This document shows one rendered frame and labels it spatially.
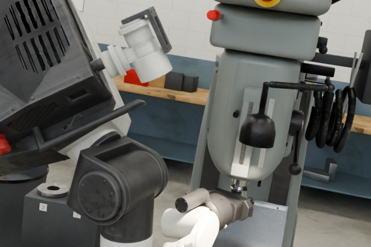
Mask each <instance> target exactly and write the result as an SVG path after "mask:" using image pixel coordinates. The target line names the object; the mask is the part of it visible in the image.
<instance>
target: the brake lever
mask: <svg viewBox="0 0 371 247"><path fill-rule="evenodd" d="M206 16H207V18H208V19H209V20H212V21H214V22H216V21H218V20H219V19H223V18H224V14H220V12H219V11H218V10H210V11H208V12H207V15H206Z"/></svg>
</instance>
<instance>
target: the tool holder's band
mask: <svg viewBox="0 0 371 247"><path fill-rule="evenodd" d="M230 191H232V192H234V193H236V194H246V193H247V192H248V188H247V187H245V186H244V187H243V189H238V188H236V187H235V185H234V184H233V185H231V186H230Z"/></svg>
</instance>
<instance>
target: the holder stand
mask: <svg viewBox="0 0 371 247"><path fill-rule="evenodd" d="M69 191H70V188H69V187H68V186H66V185H64V184H61V183H55V182H48V183H42V184H40V185H39V186H38V187H36V188H35V189H34V190H32V191H31V192H29V193H28V194H27V195H25V196H24V208H23V222H22V236H21V244H20V247H100V225H97V224H94V223H93V222H91V221H89V220H87V219H86V218H84V217H82V216H81V215H79V214H78V213H76V212H74V211H72V210H71V209H69V208H68V207H67V204H66V202H67V198H68V194H69Z"/></svg>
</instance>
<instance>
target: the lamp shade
mask: <svg viewBox="0 0 371 247"><path fill-rule="evenodd" d="M275 134H276V132H275V125H274V121H273V120H272V119H271V118H270V117H269V116H267V115H265V114H264V115H261V114H259V113H256V114H252V115H250V116H248V117H246V119H245V120H244V122H243V124H242V126H241V130H240V136H239V141H240V142H241V143H243V144H245V145H248V146H251V147H256V148H272V147H273V146H274V140H275Z"/></svg>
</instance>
